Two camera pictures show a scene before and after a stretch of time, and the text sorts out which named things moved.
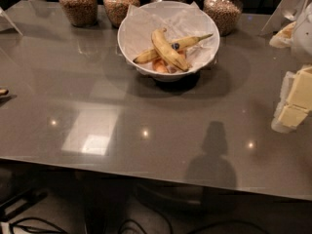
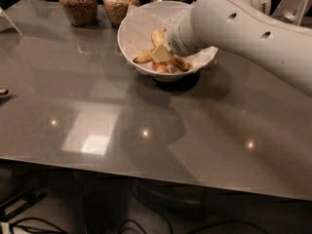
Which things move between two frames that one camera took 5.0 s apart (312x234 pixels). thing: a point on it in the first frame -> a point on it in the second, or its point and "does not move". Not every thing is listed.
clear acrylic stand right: (292, 0) does not move
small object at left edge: (4, 92) does not move
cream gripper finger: (301, 91) -> (161, 54)
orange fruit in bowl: (160, 66) does not move
